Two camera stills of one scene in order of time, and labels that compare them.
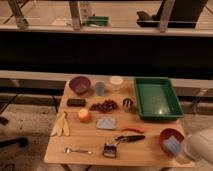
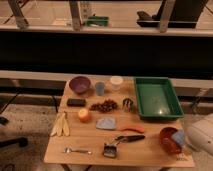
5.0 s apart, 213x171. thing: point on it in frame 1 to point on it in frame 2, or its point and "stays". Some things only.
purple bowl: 80,84 stays
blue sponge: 172,144 to 179,136
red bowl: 166,133 stays
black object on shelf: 184,15 stays
